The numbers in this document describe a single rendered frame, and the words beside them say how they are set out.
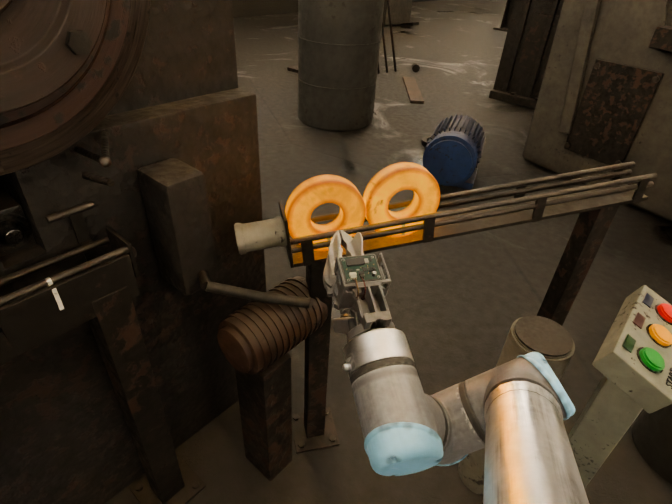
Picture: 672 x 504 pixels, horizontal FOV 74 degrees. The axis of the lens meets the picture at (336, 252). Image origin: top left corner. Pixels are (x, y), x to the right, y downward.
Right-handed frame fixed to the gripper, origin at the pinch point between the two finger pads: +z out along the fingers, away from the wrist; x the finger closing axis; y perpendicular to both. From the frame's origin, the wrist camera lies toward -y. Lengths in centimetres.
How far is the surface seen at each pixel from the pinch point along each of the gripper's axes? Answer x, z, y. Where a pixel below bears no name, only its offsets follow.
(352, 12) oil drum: -69, 232, -69
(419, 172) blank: -17.1, 10.8, 4.2
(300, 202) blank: 5.4, 9.4, -0.1
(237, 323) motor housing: 18.5, -3.7, -18.1
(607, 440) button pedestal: -49, -36, -25
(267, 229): 11.5, 7.8, -4.9
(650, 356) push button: -45, -28, -2
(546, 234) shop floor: -133, 65, -96
